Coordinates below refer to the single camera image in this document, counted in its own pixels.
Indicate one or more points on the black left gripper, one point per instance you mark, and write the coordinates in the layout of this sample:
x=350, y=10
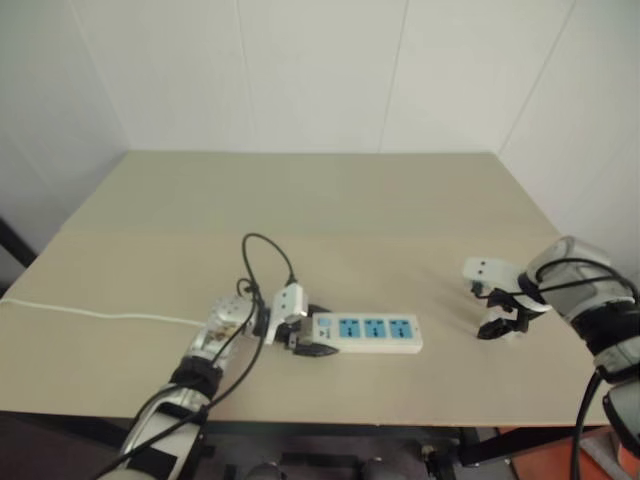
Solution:
x=296, y=336

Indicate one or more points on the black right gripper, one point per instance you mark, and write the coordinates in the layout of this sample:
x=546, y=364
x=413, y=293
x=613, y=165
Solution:
x=515, y=310

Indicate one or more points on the white power strip blue sockets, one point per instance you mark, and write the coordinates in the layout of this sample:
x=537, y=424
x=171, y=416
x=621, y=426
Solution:
x=372, y=332

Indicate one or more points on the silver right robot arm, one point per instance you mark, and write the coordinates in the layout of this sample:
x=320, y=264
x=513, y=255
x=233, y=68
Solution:
x=580, y=290

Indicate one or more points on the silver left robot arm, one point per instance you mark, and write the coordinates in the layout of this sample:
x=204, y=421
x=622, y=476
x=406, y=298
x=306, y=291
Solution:
x=220, y=320

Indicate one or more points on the dark rounded shape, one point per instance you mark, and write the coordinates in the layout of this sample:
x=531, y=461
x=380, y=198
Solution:
x=262, y=471

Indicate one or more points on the orange box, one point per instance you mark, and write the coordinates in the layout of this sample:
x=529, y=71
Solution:
x=555, y=460

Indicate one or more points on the black panel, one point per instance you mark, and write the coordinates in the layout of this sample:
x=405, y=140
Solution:
x=15, y=255

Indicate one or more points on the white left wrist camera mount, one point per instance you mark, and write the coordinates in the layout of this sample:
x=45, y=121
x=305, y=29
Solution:
x=290, y=300

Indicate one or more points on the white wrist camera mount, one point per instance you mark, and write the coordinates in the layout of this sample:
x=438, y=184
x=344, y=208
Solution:
x=487, y=272
x=290, y=300

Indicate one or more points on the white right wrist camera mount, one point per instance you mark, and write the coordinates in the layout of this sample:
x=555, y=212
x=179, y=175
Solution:
x=487, y=272

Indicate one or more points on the black metal table frame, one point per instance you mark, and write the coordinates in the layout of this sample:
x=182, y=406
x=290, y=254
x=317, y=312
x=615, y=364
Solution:
x=510, y=445

